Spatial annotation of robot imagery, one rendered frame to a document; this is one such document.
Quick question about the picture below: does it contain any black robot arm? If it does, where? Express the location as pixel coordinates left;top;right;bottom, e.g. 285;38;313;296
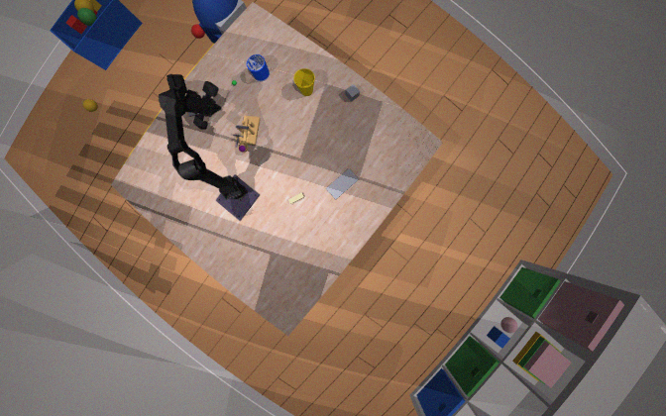
159;74;248;201

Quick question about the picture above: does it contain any blue mug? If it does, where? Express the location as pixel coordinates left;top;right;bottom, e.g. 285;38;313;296
246;54;270;81

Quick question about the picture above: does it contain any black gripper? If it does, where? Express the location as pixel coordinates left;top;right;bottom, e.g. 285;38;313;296
189;81;222;130

